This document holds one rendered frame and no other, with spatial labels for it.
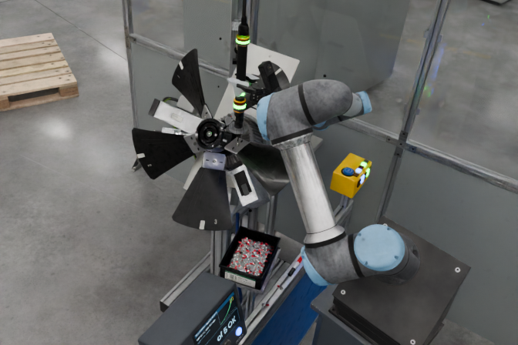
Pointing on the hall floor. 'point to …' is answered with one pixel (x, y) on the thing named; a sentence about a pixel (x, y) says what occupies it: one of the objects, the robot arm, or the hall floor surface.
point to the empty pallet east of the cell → (34, 71)
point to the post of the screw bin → (250, 303)
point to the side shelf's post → (270, 215)
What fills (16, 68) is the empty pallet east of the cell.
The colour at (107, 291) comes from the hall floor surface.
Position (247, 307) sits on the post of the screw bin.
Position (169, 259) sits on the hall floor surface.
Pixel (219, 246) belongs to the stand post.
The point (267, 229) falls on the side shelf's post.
